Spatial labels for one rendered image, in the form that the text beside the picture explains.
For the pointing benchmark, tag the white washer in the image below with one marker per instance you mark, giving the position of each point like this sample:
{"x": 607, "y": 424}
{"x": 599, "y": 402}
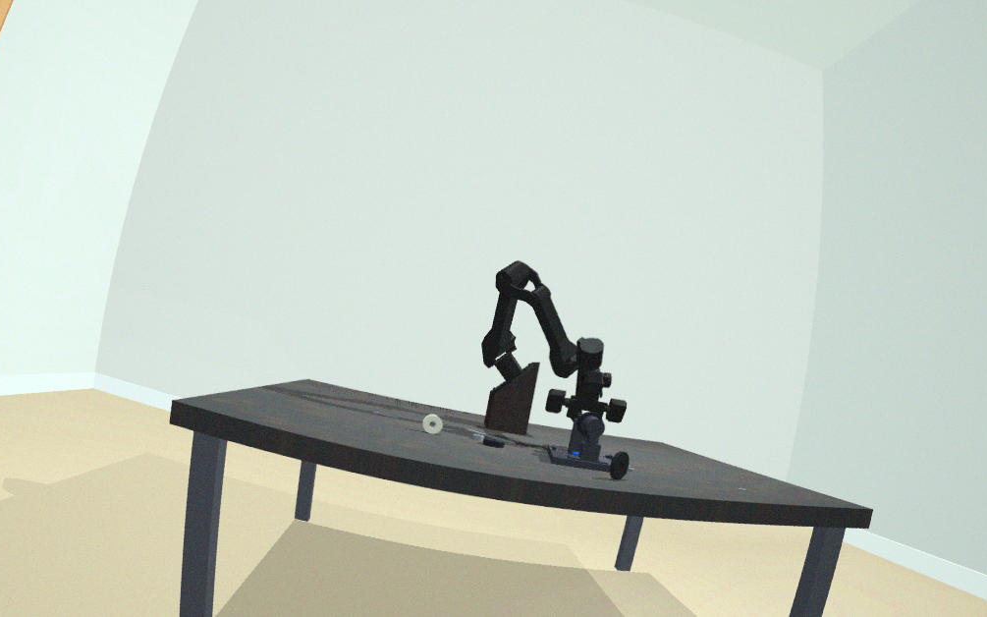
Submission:
{"x": 428, "y": 420}

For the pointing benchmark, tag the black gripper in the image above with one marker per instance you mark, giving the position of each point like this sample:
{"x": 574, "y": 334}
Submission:
{"x": 587, "y": 401}

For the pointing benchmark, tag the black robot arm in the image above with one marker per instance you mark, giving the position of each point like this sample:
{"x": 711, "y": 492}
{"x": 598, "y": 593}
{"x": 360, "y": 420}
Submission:
{"x": 565, "y": 357}

